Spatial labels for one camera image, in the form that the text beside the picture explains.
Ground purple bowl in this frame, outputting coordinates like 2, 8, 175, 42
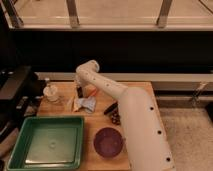
93, 127, 123, 158

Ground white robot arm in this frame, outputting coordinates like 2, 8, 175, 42
76, 60, 176, 171

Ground blue grey cloth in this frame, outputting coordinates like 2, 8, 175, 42
73, 97, 96, 113

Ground wooden board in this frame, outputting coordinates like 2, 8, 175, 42
36, 81, 176, 171

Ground black eraser block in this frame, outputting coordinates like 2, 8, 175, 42
77, 87, 83, 98

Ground black equipment on left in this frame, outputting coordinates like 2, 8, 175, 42
0, 66, 46, 143

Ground black handled tool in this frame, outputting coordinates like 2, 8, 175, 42
104, 102, 118, 115

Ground bunch of dark grapes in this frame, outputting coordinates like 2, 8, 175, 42
110, 111, 121, 125

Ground green plastic tray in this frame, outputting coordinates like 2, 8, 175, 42
7, 116, 84, 171

